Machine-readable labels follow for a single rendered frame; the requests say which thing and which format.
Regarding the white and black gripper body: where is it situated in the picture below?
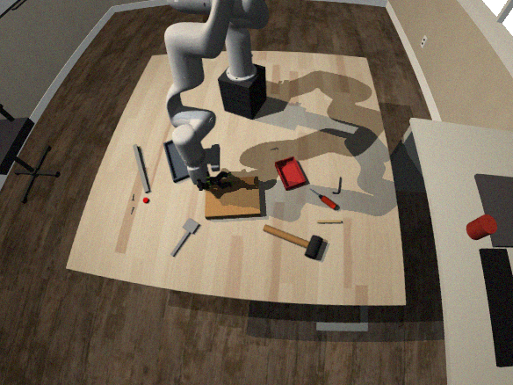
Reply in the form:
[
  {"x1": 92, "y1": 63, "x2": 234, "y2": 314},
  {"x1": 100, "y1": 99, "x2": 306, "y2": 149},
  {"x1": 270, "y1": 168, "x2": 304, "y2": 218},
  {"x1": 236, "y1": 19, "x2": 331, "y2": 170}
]
[{"x1": 185, "y1": 164, "x2": 207, "y2": 185}]

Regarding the black rubber mallet with wooden handle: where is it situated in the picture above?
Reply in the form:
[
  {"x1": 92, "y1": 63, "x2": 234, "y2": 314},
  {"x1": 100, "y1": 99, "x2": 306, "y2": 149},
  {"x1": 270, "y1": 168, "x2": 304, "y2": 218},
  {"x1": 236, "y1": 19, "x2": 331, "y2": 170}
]
[{"x1": 263, "y1": 224, "x2": 323, "y2": 259}]

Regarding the tan wooden board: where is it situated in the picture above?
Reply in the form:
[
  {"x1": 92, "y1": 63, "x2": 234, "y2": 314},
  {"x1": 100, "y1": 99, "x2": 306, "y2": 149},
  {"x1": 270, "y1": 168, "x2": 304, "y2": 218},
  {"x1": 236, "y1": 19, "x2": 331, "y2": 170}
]
[{"x1": 205, "y1": 176, "x2": 261, "y2": 220}]

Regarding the red-handled screwdriver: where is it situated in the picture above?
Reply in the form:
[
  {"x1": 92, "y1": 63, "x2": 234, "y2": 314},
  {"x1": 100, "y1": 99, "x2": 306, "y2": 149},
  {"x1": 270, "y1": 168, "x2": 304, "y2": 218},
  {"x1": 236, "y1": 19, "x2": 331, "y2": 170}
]
[{"x1": 309, "y1": 188, "x2": 337, "y2": 209}]

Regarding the red rectangular tray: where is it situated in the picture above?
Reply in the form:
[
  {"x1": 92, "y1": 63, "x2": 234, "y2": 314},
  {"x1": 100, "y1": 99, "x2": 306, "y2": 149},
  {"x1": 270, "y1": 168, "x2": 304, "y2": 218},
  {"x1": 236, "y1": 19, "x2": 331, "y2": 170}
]
[{"x1": 275, "y1": 156, "x2": 306, "y2": 191}]

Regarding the grey flat bar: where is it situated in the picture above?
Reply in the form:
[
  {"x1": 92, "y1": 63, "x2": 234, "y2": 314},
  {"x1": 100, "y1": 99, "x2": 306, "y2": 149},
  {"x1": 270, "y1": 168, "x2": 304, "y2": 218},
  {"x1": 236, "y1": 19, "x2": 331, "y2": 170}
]
[{"x1": 133, "y1": 144, "x2": 149, "y2": 193}]

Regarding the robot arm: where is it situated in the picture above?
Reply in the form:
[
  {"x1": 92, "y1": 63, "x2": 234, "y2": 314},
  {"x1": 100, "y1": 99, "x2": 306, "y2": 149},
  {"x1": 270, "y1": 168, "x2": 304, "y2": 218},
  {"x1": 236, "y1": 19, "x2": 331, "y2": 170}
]
[{"x1": 164, "y1": 0, "x2": 269, "y2": 172}]

